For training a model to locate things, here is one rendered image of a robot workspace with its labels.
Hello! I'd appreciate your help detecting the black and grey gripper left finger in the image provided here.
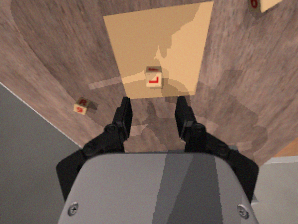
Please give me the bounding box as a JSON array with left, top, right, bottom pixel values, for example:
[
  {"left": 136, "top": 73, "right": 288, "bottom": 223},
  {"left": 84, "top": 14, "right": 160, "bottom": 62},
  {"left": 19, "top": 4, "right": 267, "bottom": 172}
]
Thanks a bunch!
[{"left": 56, "top": 97, "right": 133, "bottom": 203}]

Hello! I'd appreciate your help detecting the beige block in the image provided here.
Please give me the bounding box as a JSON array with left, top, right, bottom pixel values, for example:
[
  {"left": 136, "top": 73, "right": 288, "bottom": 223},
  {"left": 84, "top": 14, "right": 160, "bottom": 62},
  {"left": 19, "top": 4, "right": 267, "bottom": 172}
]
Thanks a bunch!
[
  {"left": 248, "top": 0, "right": 282, "bottom": 13},
  {"left": 145, "top": 66, "right": 162, "bottom": 87},
  {"left": 73, "top": 97, "right": 91, "bottom": 115}
]

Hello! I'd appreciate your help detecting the tan flat mat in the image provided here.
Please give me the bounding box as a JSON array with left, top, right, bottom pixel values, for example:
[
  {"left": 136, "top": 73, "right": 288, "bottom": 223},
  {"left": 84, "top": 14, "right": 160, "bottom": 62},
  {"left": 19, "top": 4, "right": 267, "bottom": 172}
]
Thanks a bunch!
[{"left": 103, "top": 1, "right": 214, "bottom": 99}]

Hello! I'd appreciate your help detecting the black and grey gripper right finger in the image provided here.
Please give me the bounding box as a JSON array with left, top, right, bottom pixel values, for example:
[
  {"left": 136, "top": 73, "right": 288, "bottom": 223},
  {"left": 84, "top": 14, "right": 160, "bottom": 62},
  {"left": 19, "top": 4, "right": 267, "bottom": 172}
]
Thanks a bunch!
[{"left": 175, "top": 96, "right": 259, "bottom": 205}]

